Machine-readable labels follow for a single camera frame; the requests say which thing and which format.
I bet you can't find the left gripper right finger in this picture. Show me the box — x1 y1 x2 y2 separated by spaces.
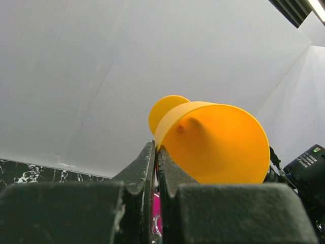
157 147 319 243

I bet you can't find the orange wine glass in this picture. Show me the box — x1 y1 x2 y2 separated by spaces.
148 95 270 184

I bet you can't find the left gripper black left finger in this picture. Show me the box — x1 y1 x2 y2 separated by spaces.
1 142 155 243

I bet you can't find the magenta wine glass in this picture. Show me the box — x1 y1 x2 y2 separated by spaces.
152 193 162 239

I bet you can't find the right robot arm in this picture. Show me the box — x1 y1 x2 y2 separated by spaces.
264 144 324 243

